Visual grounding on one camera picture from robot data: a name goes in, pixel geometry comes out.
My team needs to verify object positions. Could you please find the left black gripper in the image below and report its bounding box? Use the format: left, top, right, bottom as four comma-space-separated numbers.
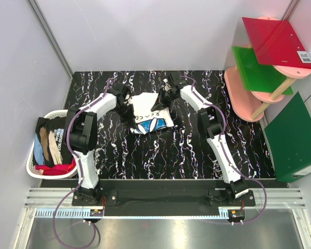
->
113, 103, 137, 130

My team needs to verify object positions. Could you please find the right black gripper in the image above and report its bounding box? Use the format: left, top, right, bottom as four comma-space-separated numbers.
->
151, 88, 178, 113

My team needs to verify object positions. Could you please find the white daisy t-shirt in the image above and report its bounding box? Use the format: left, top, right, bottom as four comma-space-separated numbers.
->
129, 92, 174, 135

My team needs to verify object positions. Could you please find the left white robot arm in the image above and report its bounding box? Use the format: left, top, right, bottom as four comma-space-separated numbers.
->
64, 84, 135, 205

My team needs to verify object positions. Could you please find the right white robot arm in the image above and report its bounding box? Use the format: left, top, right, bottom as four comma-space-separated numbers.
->
151, 74, 249, 206

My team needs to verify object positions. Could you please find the black marble table mat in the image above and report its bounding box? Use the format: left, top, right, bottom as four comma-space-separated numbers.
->
65, 70, 275, 179

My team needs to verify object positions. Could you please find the black printed t-shirt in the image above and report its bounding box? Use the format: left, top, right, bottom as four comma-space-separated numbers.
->
33, 117, 73, 168

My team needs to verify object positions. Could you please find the red t-shirt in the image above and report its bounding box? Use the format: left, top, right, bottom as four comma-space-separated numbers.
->
35, 159, 76, 176

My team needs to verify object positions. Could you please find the pink wooden shelf stand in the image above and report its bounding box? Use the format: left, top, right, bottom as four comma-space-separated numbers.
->
224, 17, 311, 122

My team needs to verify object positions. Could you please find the light green plastic folder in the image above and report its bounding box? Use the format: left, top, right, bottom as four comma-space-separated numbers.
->
232, 46, 287, 93

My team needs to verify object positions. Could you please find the white perforated laundry basket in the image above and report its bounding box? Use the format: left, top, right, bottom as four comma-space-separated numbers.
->
26, 109, 77, 179

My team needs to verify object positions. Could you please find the red plastic folder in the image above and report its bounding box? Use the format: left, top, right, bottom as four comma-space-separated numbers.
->
242, 17, 311, 70

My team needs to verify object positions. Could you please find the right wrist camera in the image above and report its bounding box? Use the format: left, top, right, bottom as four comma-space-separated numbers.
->
168, 72, 181, 85

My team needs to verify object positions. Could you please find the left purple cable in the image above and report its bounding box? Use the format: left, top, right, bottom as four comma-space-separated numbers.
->
52, 77, 115, 247

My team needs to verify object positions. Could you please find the purple cable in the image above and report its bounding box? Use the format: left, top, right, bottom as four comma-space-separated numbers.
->
178, 75, 267, 224
52, 77, 115, 247

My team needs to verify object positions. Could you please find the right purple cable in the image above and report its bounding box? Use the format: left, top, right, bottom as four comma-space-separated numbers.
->
178, 75, 267, 224

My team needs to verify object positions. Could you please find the grey slotted cable duct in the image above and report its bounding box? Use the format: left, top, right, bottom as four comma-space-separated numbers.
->
35, 208, 104, 218

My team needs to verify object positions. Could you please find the aluminium frame rail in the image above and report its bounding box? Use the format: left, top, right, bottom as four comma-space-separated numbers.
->
24, 188, 305, 209

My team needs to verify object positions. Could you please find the corner aluminium post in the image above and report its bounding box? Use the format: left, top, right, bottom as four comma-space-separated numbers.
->
26, 0, 74, 79

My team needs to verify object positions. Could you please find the dark green ring binder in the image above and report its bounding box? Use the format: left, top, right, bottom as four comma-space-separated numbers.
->
264, 93, 311, 183

